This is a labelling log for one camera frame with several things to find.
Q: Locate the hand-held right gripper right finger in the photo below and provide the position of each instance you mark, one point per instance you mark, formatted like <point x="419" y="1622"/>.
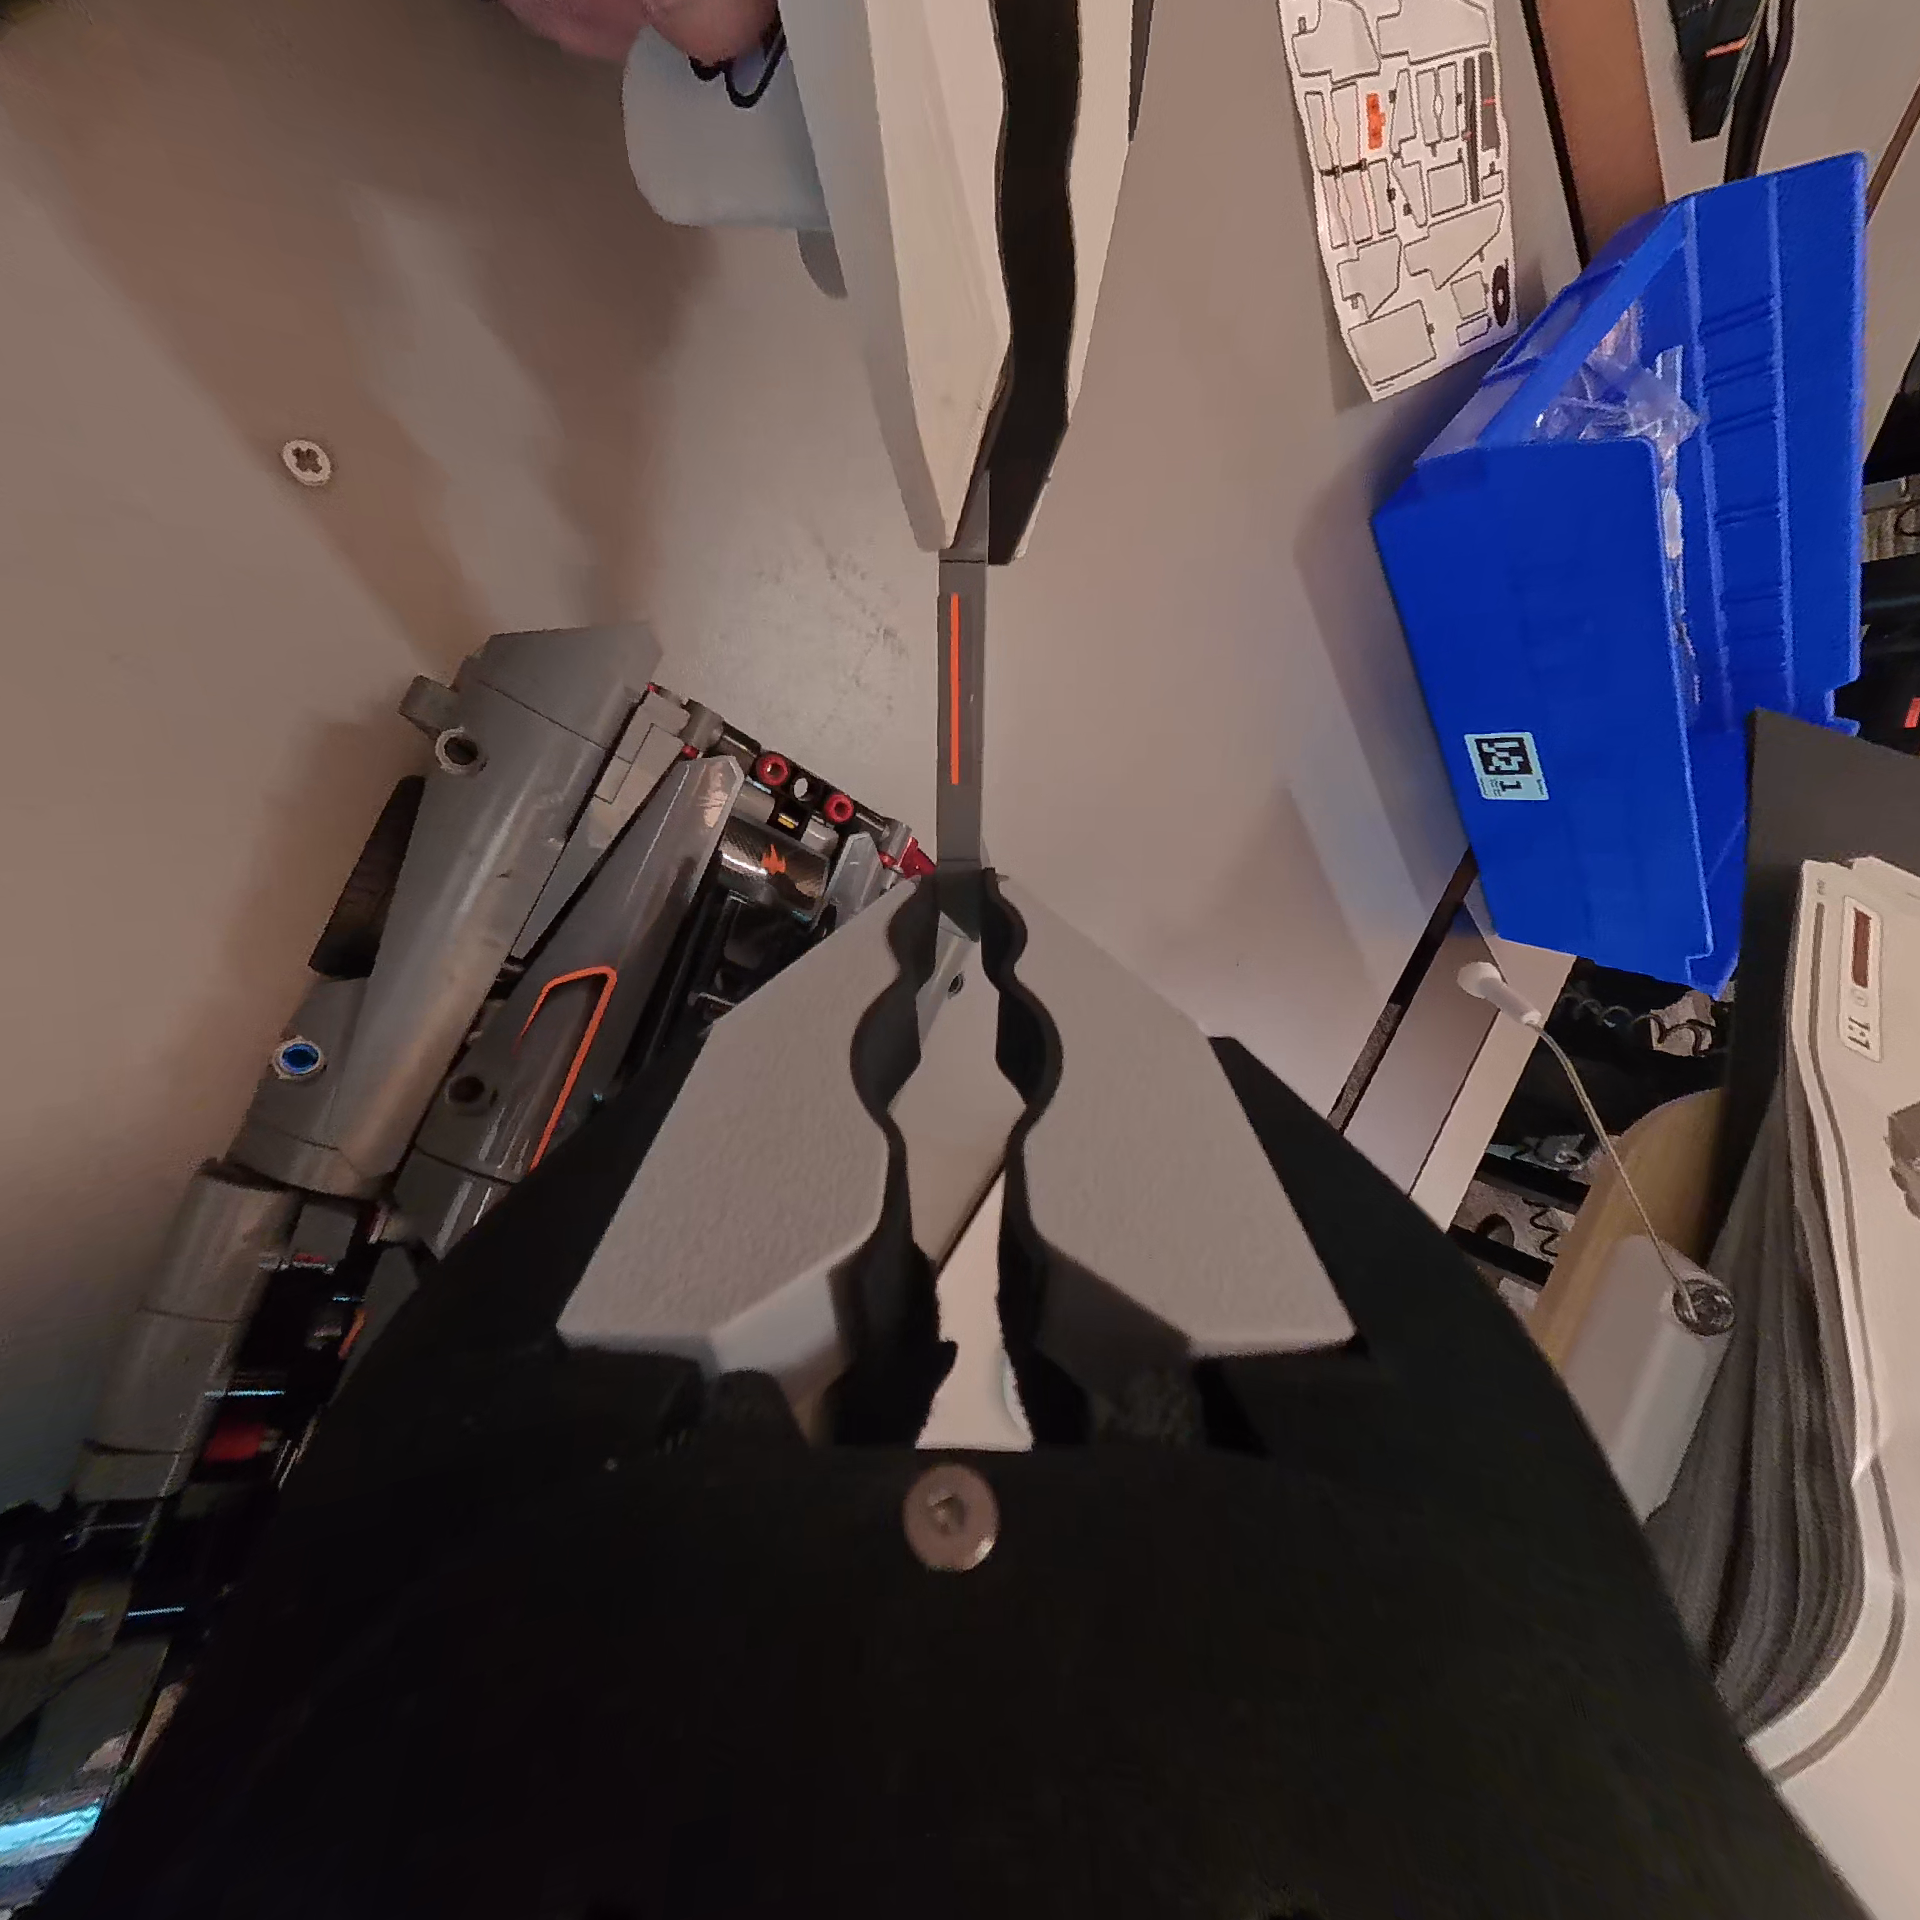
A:
<point x="1184" y="1201"/>

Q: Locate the white sticker sheet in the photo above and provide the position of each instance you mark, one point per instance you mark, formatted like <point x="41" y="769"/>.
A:
<point x="1410" y="194"/>

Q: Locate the long grey orange-striped lego panel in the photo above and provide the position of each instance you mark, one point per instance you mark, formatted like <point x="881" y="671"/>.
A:
<point x="968" y="720"/>

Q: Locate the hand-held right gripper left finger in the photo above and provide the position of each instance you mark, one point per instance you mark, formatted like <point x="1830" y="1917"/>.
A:
<point x="721" y="1201"/>

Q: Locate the lego instruction booklet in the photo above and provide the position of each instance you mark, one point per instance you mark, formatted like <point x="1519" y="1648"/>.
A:
<point x="1846" y="1201"/>

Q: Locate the round table screw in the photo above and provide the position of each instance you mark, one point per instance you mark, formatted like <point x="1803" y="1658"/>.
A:
<point x="306" y="464"/>

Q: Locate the black electronic device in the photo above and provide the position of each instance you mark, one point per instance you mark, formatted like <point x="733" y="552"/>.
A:
<point x="1710" y="77"/>

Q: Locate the blue plastic bin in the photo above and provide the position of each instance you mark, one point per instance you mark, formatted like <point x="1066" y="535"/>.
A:
<point x="1575" y="674"/>

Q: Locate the clear plastic bag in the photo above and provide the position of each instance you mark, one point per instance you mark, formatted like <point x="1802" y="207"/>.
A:
<point x="1622" y="389"/>

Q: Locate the person's left hand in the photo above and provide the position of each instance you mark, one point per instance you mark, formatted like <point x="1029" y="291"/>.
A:
<point x="629" y="14"/>

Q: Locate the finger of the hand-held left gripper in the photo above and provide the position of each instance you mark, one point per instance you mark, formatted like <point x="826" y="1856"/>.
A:
<point x="1096" y="149"/>
<point x="901" y="225"/>

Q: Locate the grey lego car model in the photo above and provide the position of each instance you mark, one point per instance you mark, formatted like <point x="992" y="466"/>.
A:
<point x="495" y="839"/>

